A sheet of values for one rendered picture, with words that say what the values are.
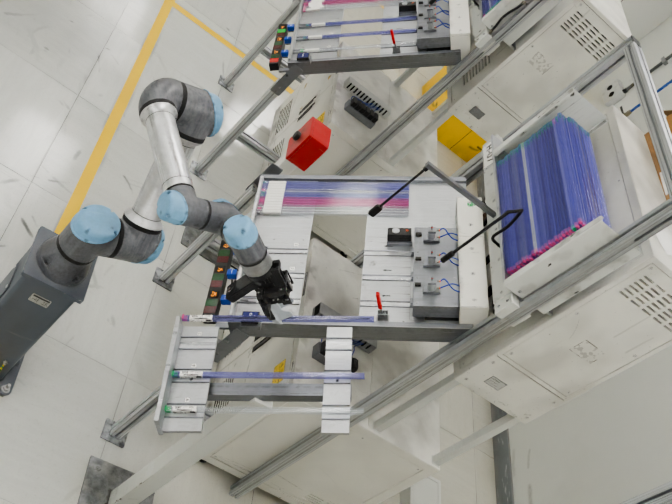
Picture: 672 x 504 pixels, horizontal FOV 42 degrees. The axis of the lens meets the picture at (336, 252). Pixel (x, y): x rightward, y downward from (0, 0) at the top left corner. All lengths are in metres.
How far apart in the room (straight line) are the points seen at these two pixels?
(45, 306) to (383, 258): 1.02
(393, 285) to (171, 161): 0.85
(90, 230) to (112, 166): 1.39
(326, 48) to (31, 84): 1.23
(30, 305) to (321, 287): 1.02
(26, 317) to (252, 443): 0.88
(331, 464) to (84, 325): 1.01
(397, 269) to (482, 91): 1.25
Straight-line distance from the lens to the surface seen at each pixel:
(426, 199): 2.93
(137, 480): 2.82
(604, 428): 4.10
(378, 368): 3.08
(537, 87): 3.73
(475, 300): 2.49
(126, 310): 3.36
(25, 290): 2.59
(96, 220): 2.42
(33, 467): 2.91
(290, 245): 2.78
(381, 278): 2.65
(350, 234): 4.21
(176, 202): 2.03
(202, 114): 2.35
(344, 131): 3.83
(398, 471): 3.09
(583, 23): 3.62
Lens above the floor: 2.45
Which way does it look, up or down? 34 degrees down
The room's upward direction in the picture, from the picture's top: 51 degrees clockwise
